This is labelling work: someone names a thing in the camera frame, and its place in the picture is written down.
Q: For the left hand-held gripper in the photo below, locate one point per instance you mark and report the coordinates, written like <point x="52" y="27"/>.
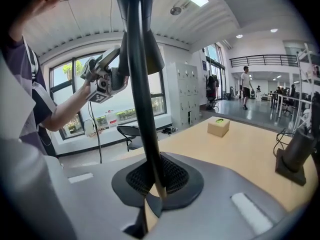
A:
<point x="100" y="91"/>

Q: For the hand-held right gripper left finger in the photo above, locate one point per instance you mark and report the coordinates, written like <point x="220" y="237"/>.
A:
<point x="135" y="181"/>

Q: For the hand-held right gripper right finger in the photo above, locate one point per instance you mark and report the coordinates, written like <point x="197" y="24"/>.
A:
<point x="177" y="179"/>

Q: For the black desk lamp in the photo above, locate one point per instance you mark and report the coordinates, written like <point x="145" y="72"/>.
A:
<point x="140" y="84"/>

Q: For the person's left forearm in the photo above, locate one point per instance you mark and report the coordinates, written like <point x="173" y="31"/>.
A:
<point x="65" y="109"/>

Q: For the person's left hand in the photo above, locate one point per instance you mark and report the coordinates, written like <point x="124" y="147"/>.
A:
<point x="91" y="79"/>

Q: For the large black-framed window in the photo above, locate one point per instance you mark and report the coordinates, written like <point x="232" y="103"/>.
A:
<point x="120" y="104"/>

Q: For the black folding chair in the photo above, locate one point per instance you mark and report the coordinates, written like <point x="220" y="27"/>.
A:
<point x="130" y="134"/>

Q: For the clear water jug red label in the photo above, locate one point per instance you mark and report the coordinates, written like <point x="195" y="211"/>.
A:
<point x="111" y="120"/>

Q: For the small cardboard tissue box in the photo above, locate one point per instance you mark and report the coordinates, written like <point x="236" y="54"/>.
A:
<point x="218" y="127"/>

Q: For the white locker cabinet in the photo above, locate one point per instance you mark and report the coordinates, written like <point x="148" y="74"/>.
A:
<point x="183" y="94"/>

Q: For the person's body dark shirt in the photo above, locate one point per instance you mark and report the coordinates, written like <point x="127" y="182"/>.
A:
<point x="20" y="71"/>

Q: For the office chair with dark jacket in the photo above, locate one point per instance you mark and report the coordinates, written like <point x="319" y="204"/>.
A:
<point x="212" y="89"/>

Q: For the tall glass entrance window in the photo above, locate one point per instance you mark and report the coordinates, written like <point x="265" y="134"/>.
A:
<point x="215" y="71"/>

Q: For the black cone device square base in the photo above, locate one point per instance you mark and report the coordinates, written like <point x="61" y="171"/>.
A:
<point x="295" y="154"/>

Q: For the black balcony railing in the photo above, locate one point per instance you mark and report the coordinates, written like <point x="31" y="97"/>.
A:
<point x="262" y="60"/>

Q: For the white metal shelf rack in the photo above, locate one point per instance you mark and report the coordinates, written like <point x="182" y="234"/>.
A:
<point x="306" y="84"/>

